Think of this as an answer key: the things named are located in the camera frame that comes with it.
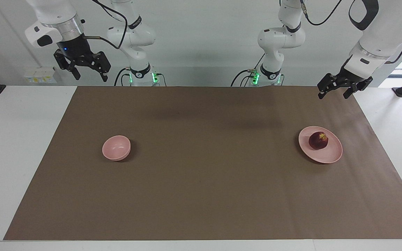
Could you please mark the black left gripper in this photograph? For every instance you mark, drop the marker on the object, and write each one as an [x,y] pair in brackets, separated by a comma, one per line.
[349,77]

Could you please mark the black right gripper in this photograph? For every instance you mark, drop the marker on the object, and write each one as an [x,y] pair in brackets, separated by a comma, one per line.
[77,52]

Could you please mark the pink bowl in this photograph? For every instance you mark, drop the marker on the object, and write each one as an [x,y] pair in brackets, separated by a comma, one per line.
[116,148]

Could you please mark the dark red apple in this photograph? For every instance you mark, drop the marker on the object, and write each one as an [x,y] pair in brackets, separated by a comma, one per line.
[318,141]

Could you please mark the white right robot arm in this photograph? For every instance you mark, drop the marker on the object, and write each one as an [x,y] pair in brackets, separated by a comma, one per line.
[134,35]

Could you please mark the white wall socket box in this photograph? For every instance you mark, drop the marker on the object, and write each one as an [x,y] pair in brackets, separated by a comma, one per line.
[40,76]

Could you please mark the pink plate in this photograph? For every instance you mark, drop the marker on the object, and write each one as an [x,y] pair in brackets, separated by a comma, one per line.
[330,155]

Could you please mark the brown table mat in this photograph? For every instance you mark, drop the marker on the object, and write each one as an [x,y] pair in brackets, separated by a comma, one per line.
[204,174]

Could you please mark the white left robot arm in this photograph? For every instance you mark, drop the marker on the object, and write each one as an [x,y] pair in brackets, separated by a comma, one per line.
[281,38]

